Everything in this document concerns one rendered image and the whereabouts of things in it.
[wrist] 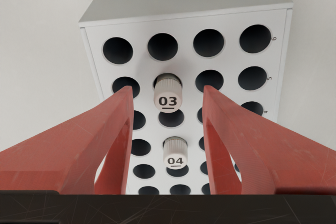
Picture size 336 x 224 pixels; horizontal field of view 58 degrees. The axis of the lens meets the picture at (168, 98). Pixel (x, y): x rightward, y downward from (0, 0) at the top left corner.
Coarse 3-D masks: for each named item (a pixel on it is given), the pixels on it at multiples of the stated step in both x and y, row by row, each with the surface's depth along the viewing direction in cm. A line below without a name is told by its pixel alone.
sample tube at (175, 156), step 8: (168, 144) 15; (176, 144) 15; (184, 144) 15; (168, 152) 15; (176, 152) 15; (184, 152) 15; (168, 160) 15; (176, 160) 15; (184, 160) 15; (176, 168) 15
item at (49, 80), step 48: (0, 0) 15; (48, 0) 15; (0, 48) 17; (48, 48) 17; (288, 48) 17; (0, 96) 19; (48, 96) 19; (96, 96) 19; (288, 96) 19; (0, 144) 21
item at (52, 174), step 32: (128, 96) 12; (64, 128) 8; (96, 128) 8; (128, 128) 12; (0, 160) 6; (32, 160) 6; (64, 160) 6; (96, 160) 7; (128, 160) 12; (0, 192) 5; (32, 192) 5; (64, 192) 5; (96, 192) 11
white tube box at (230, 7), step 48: (96, 0) 14; (144, 0) 13; (192, 0) 13; (240, 0) 12; (288, 0) 12; (96, 48) 13; (144, 48) 13; (192, 48) 13; (240, 48) 13; (144, 96) 14; (192, 96) 14; (240, 96) 14; (144, 144) 17; (192, 144) 16; (144, 192) 19; (192, 192) 18
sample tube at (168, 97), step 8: (160, 80) 15; (168, 80) 13; (176, 80) 13; (160, 88) 13; (168, 88) 13; (176, 88) 13; (160, 96) 13; (168, 96) 13; (176, 96) 13; (160, 104) 13; (168, 104) 13; (176, 104) 13; (168, 112) 13
